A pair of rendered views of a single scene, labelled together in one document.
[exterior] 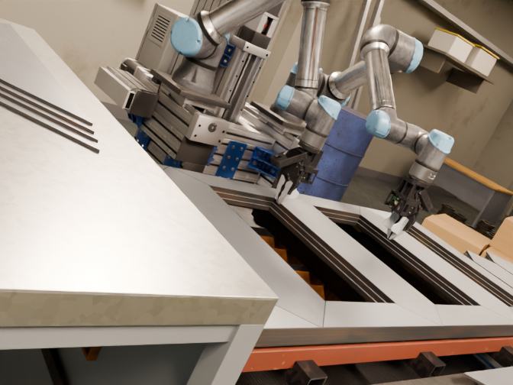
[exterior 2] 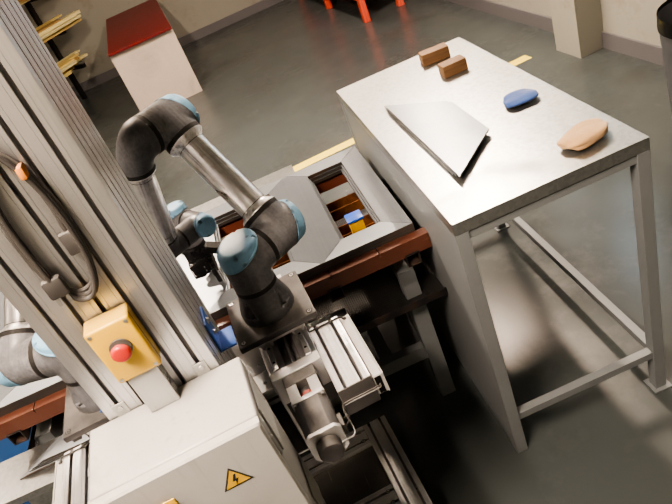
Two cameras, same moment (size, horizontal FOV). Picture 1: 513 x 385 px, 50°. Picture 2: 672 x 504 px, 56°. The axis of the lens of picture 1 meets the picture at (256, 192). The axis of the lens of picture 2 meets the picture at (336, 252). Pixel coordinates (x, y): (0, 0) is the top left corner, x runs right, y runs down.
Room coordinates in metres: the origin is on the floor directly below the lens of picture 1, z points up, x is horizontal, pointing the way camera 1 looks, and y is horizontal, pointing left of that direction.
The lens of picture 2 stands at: (2.88, 1.47, 2.06)
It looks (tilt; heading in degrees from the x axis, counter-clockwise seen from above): 33 degrees down; 220
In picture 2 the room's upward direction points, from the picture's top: 23 degrees counter-clockwise
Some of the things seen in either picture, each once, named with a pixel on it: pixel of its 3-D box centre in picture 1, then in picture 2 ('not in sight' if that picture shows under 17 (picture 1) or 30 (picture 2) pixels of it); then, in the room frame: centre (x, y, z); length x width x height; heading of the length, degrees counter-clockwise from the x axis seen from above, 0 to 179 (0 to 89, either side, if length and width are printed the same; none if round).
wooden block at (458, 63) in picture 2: not in sight; (452, 66); (0.58, 0.47, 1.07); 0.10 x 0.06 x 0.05; 133
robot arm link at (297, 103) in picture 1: (296, 102); (194, 227); (1.74, 0.01, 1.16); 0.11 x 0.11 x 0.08; 78
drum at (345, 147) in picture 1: (326, 154); not in sight; (5.22, -0.46, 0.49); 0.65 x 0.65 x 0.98
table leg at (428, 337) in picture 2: not in sight; (426, 332); (1.34, 0.43, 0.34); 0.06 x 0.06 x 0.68; 42
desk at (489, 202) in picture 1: (456, 191); not in sight; (8.11, -2.67, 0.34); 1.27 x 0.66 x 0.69; 46
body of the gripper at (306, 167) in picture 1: (303, 163); (200, 257); (1.70, -0.09, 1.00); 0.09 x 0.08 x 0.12; 132
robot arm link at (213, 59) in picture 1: (208, 41); (245, 259); (1.93, 0.37, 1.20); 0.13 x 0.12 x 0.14; 168
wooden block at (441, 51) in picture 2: not in sight; (434, 54); (0.43, 0.33, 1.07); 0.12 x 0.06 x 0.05; 126
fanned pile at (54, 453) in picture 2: not in sight; (74, 438); (2.29, -0.40, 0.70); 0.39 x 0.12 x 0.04; 132
